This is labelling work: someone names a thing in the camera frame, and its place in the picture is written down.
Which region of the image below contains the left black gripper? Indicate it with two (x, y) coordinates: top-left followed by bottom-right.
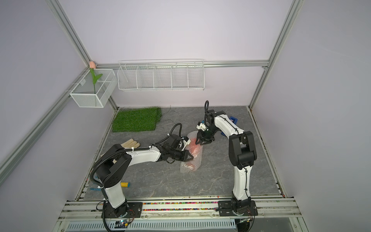
(169, 149), (194, 162)

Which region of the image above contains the red plastic wine glass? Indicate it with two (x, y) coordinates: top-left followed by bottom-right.
(185, 138), (203, 171)

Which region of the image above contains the clear bubble wrap sheet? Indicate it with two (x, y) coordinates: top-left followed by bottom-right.
(180, 131), (203, 173)

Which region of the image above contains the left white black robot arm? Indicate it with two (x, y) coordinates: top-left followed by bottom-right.
(89, 130), (194, 218)

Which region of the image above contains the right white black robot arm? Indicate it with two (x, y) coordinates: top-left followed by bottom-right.
(195, 101), (257, 217)

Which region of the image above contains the blue tape dispenser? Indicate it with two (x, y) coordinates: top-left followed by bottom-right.
(221, 117), (238, 137)

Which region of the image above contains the green artificial grass mat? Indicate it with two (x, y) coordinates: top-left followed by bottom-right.
(112, 107), (162, 132)

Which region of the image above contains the blue yellow garden rake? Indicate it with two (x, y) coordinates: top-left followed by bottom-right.
(90, 182), (130, 191)

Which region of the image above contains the small white mesh basket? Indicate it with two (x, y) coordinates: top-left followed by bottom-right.
(70, 69), (118, 108)

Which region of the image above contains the pink artificial tulip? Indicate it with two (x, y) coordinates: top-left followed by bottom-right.
(89, 61), (102, 94)

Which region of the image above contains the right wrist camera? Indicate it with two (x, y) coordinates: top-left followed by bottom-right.
(196, 122), (208, 131)

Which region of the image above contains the long white wire basket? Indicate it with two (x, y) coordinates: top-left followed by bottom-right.
(117, 59), (205, 91)

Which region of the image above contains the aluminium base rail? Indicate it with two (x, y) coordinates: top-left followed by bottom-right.
(53, 196), (308, 232)

